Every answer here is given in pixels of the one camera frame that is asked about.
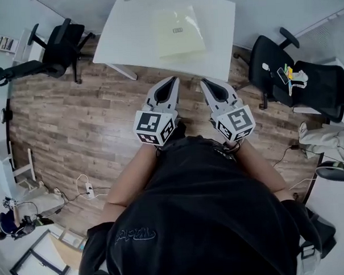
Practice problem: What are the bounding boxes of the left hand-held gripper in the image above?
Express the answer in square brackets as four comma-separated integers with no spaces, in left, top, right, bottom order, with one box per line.
[130,75,183,148]

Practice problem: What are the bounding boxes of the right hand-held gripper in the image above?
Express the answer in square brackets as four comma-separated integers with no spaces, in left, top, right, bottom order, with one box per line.
[200,75,257,144]

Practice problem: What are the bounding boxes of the pale yellow plastic packet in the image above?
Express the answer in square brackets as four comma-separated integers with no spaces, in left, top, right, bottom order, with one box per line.
[150,4,208,63]

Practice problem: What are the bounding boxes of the person's right forearm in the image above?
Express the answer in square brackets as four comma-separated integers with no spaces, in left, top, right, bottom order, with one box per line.
[226,137,288,196]

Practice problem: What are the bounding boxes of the person's left forearm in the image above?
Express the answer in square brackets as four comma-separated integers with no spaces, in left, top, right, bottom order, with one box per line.
[103,142,160,209]

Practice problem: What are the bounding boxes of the black smartphone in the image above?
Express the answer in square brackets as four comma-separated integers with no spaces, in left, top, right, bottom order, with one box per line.
[276,67,289,84]

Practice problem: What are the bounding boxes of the white crumpled item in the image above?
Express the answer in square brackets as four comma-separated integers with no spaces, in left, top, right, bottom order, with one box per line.
[287,69,309,95]

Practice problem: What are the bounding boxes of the white side table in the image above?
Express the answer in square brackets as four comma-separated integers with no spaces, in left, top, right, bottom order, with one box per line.
[292,104,331,118]

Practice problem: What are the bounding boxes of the black office chair with clutter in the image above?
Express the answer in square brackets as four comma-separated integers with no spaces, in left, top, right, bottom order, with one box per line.
[231,23,344,129]

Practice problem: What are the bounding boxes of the black empty office chair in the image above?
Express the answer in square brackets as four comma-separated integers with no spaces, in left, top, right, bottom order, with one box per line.
[0,17,98,88]

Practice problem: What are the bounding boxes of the person's black t-shirt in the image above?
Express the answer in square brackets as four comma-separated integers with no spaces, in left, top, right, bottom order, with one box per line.
[72,115,338,275]

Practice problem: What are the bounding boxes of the white low cabinet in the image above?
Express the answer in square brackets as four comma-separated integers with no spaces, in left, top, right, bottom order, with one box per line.
[12,27,47,63]

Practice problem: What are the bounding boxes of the light wooden board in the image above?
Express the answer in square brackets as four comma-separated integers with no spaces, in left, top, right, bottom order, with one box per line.
[48,231,87,272]

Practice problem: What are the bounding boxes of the black framed glass door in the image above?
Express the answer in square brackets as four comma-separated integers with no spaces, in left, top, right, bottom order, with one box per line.
[7,228,71,275]

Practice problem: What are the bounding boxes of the black wrist cord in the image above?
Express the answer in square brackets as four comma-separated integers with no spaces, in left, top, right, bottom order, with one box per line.
[225,141,242,155]

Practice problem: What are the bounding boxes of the black power adapter cable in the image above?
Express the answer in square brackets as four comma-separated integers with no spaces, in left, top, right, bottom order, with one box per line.
[271,144,301,168]

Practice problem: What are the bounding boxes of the black wall fixture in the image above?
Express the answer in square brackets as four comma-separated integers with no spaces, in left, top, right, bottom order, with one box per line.
[0,108,14,123]

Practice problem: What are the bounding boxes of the white metal frame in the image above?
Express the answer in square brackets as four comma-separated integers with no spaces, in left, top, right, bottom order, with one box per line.
[9,139,37,183]

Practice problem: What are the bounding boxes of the wall book shelf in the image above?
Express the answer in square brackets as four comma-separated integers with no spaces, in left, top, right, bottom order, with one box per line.
[0,31,18,53]

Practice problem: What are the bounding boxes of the grey shoulder strap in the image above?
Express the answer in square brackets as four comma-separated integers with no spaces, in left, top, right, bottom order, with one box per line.
[300,240,318,275]

